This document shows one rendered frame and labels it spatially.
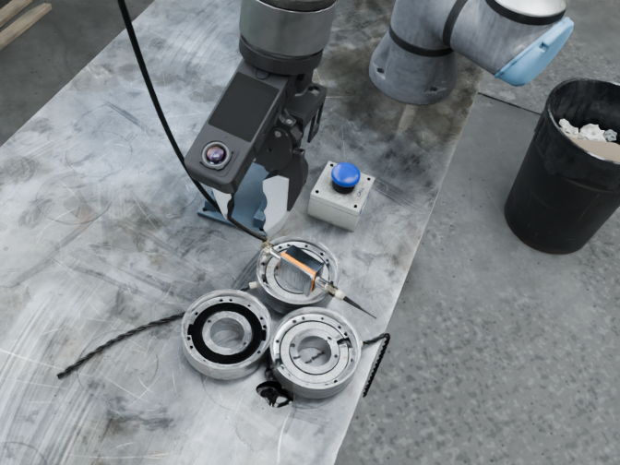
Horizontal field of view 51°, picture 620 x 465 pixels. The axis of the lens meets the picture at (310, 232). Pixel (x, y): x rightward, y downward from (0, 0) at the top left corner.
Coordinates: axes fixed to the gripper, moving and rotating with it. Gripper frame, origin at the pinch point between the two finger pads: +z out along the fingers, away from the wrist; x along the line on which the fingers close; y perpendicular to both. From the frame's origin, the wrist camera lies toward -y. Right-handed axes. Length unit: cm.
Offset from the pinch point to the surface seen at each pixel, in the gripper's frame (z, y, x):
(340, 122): 12.7, 40.6, 1.4
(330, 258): 13.3, 12.5, -7.5
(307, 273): 10.2, 5.8, -6.4
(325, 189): 10.7, 21.7, -2.7
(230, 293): 14.4, 1.7, 1.4
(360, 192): 10.4, 23.5, -7.2
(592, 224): 67, 115, -61
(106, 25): 81, 142, 117
